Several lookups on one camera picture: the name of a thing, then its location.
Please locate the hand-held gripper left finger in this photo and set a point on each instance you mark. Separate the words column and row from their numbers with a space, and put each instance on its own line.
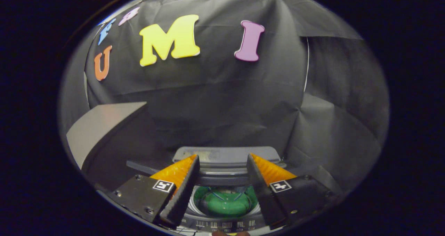
column 180, row 194

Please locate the grey washing machine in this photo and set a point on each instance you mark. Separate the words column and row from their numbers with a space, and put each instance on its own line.
column 222, row 225

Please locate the black backdrop cloth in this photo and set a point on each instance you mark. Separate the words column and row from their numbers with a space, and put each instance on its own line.
column 208, row 90

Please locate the green polo shirt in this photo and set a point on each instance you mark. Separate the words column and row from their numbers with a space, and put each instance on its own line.
column 226, row 204

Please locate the dark washing machine lid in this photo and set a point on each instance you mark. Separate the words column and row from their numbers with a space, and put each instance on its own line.
column 226, row 154

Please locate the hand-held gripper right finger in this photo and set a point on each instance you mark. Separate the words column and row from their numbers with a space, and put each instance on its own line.
column 262, row 194

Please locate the grey cabinet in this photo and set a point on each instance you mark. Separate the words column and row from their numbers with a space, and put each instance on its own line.
column 97, row 124

